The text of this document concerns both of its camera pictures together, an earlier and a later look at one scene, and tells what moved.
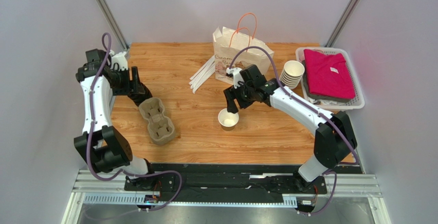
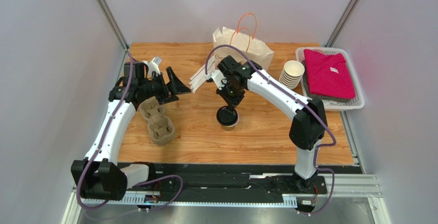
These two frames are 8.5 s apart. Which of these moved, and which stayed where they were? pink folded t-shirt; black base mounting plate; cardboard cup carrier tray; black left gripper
Moved: black left gripper
Stayed: cardboard cup carrier tray; pink folded t-shirt; black base mounting plate
